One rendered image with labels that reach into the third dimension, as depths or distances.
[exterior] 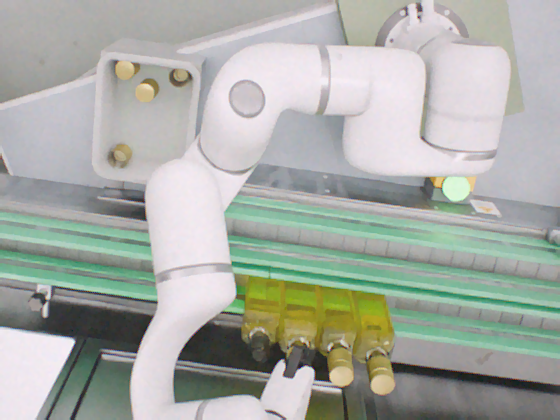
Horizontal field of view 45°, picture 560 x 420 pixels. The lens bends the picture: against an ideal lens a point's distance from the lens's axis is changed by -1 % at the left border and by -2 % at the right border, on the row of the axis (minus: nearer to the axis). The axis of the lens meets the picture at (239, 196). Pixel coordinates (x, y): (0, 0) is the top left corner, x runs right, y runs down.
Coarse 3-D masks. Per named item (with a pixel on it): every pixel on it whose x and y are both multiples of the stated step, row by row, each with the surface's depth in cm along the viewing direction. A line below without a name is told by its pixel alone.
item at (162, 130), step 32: (160, 64) 111; (96, 96) 113; (128, 96) 120; (160, 96) 120; (192, 96) 112; (96, 128) 115; (128, 128) 122; (160, 128) 122; (192, 128) 114; (96, 160) 118; (128, 160) 124; (160, 160) 124
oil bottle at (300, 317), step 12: (288, 288) 109; (300, 288) 109; (312, 288) 110; (288, 300) 105; (300, 300) 106; (312, 300) 106; (288, 312) 102; (300, 312) 102; (312, 312) 103; (288, 324) 99; (300, 324) 99; (312, 324) 100; (288, 336) 99; (300, 336) 98; (312, 336) 99; (288, 348) 100; (312, 348) 100
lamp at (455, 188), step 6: (444, 180) 116; (450, 180) 114; (456, 180) 114; (462, 180) 114; (444, 186) 115; (450, 186) 114; (456, 186) 114; (462, 186) 114; (468, 186) 114; (444, 192) 116; (450, 192) 114; (456, 192) 114; (462, 192) 114; (450, 198) 115; (456, 198) 115; (462, 198) 115
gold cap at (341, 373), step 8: (336, 352) 95; (344, 352) 95; (328, 360) 95; (336, 360) 93; (344, 360) 93; (336, 368) 92; (344, 368) 92; (352, 368) 93; (336, 376) 92; (344, 376) 92; (352, 376) 92; (336, 384) 93; (344, 384) 93
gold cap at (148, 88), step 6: (150, 78) 119; (144, 84) 115; (150, 84) 115; (156, 84) 118; (138, 90) 115; (144, 90) 115; (150, 90) 115; (156, 90) 117; (138, 96) 116; (144, 96) 116; (150, 96) 116; (144, 102) 116
